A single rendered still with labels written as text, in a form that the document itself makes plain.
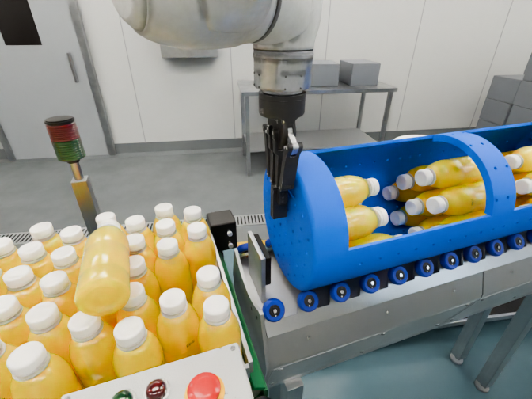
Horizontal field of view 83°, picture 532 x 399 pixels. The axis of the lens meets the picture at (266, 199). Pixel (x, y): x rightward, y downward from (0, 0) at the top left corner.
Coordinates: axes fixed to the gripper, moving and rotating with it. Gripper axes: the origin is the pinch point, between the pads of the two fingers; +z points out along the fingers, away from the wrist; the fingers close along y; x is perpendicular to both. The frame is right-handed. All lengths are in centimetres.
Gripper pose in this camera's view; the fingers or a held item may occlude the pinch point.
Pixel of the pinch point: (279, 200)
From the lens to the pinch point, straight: 58.0
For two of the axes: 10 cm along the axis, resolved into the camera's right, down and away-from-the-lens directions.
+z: 0.0, 8.7, 5.0
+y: 3.3, 4.7, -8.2
